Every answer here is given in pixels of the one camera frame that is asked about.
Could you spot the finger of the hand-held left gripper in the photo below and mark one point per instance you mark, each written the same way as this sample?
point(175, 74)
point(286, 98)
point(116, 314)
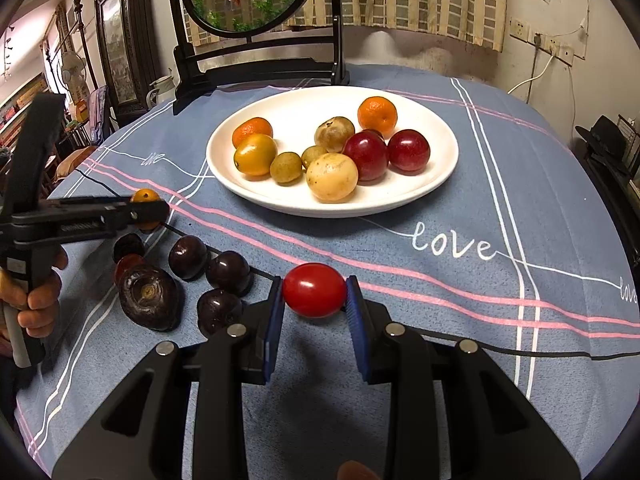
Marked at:
point(135, 215)

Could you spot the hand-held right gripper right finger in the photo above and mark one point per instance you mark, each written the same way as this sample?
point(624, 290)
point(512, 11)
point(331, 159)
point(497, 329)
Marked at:
point(356, 320)

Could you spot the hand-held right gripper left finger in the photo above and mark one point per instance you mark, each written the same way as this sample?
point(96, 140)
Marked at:
point(274, 315)

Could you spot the small orange kumquat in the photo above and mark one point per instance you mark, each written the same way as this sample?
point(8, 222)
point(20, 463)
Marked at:
point(145, 195)

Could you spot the red cherry tomato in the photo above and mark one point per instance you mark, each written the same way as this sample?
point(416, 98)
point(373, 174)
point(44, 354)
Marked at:
point(127, 266)
point(314, 290)

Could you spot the yellow orange tomato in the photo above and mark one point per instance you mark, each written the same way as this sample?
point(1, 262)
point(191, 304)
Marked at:
point(255, 154)

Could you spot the smooth yellow round fruit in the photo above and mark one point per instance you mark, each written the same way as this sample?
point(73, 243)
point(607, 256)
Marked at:
point(332, 178)

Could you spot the small green longan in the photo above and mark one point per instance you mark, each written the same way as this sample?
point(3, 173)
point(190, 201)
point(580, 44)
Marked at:
point(313, 153)
point(286, 168)

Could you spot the white plate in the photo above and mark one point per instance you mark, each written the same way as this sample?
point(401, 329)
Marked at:
point(430, 190)

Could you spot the red plum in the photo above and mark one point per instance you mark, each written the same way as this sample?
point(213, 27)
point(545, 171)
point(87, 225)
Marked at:
point(409, 152)
point(365, 156)

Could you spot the mottled tan passion fruit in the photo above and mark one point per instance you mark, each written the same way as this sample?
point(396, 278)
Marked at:
point(335, 133)

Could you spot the large orange mandarin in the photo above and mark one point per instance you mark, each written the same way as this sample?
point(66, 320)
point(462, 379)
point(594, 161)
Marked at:
point(377, 113)

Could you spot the person's left hand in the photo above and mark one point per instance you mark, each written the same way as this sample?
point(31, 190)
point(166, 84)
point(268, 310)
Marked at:
point(45, 305)

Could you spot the person's right hand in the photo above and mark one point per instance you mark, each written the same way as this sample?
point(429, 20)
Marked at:
point(357, 471)

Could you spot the chair with brown cushion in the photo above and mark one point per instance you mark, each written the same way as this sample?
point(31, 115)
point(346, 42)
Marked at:
point(70, 157)

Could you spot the wooden bookshelf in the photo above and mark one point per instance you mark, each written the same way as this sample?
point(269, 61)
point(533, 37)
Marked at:
point(20, 105)

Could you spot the dark brown water chestnut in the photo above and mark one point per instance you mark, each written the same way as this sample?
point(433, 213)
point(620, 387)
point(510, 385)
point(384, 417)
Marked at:
point(148, 297)

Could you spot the white standing fan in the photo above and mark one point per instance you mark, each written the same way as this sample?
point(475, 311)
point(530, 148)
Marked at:
point(72, 67)

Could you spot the white kettle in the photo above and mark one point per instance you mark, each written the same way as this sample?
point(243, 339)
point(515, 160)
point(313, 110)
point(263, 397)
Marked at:
point(161, 91)

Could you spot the dark wooden coat stand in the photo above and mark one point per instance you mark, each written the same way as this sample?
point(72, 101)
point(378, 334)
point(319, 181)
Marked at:
point(82, 45)

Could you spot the dark wooden framed panel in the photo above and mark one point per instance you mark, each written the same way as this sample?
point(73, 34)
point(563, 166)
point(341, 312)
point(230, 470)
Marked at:
point(117, 60)

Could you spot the round goldfish screen black stand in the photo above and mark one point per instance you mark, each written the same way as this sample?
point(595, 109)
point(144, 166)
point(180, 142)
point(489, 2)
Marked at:
point(250, 5)

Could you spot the black hat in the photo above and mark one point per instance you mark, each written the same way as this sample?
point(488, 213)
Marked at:
point(602, 132)

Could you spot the checked beige curtain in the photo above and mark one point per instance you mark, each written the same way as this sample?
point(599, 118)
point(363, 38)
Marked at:
point(425, 5)

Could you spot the white wall outlet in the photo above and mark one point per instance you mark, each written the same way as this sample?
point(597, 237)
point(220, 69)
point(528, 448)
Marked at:
point(520, 30)
point(555, 46)

